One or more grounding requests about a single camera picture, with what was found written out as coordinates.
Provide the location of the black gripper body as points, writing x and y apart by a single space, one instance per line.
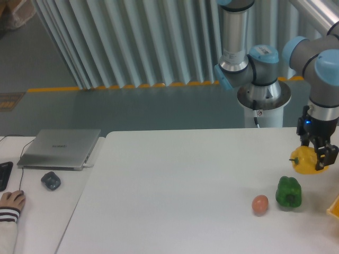
315 129

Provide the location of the black keyboard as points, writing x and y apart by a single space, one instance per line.
5 170

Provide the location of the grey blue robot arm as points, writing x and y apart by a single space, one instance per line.
254 72

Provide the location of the black earbuds case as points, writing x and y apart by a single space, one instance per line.
51 181

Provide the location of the green bell pepper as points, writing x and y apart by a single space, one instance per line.
288 193

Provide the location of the person's hand on mouse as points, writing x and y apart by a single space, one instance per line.
13 200

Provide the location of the cardboard box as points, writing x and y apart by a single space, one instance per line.
15 14

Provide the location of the grey folding partition screen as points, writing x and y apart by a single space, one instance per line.
137 43

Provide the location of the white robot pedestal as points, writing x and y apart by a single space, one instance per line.
264 118

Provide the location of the brown egg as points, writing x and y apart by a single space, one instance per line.
260 204

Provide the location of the white striped sleeve forearm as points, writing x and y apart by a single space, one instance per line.
9 217

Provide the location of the yellow bell pepper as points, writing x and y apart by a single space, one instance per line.
304 161

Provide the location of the silver closed laptop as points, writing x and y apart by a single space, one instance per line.
60 149

